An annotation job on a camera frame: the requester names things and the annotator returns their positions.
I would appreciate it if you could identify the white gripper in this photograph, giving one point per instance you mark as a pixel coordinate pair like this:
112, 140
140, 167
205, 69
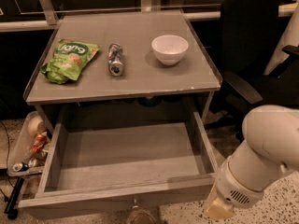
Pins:
234, 188

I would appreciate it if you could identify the grey top drawer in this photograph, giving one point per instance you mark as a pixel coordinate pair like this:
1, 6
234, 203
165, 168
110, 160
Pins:
104, 163

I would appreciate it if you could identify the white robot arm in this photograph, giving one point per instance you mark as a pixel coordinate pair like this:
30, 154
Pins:
269, 151

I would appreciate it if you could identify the grey cabinet with tray top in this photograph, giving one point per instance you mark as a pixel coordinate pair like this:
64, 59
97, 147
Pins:
143, 74

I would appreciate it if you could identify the white bowl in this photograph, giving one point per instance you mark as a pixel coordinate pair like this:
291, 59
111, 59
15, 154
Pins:
169, 49

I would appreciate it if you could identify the crushed silver can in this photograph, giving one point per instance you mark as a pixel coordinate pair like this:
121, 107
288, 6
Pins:
115, 63

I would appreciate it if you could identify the red soda can in bin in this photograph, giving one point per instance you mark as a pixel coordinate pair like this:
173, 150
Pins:
39, 142

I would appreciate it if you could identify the clear plastic side bin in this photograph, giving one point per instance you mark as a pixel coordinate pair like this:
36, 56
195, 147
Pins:
21, 151

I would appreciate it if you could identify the black office chair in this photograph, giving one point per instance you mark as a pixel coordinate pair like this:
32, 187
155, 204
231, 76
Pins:
249, 32

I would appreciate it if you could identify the beige round object in bin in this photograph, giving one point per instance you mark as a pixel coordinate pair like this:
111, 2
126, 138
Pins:
36, 125

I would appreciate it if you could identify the dark can in bin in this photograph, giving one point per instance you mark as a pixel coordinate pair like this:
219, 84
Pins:
20, 167

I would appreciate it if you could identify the black stand leg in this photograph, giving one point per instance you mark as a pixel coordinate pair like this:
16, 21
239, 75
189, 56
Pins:
10, 209

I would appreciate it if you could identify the green snack bag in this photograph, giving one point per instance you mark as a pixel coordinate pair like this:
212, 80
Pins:
68, 60

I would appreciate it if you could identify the metal guard rail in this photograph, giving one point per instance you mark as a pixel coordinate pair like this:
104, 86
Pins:
34, 15

